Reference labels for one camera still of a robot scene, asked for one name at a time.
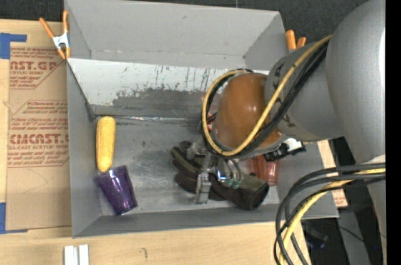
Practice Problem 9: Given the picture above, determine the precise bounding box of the purple plastic cup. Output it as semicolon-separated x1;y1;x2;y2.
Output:
93;165;139;216

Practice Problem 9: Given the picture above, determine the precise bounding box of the grey metal bin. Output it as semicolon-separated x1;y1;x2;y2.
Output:
63;0;340;239

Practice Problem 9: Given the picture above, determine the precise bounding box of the dark brown glove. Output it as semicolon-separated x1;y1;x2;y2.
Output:
170;140;271;212

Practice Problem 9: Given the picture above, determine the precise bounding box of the yellow toy corn cob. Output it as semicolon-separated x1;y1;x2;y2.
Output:
95;115;117;174

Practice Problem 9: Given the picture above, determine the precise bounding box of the brown cardboard board red print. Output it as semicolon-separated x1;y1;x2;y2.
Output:
0;18;347;234

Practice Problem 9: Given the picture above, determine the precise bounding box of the clear orange plastic cup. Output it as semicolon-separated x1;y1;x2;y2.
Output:
249;154;280;187

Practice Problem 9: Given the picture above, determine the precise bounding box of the black cylinder on white bracket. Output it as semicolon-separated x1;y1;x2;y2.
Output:
264;137;307;162

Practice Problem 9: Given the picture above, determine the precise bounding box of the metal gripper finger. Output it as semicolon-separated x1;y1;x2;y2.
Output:
186;141;207;160
193;173;212;205

